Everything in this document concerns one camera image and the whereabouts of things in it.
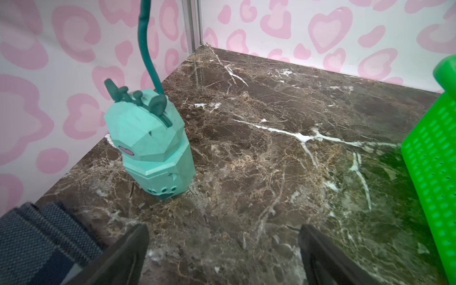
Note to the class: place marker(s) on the green plastic basket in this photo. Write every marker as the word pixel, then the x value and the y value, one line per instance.
pixel 429 152

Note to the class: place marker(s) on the navy grey plaid scarf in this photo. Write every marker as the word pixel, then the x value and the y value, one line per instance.
pixel 44 246

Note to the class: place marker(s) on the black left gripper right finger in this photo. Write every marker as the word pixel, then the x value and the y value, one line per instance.
pixel 326 264

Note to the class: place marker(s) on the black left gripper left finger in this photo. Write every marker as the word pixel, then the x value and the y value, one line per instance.
pixel 120 264

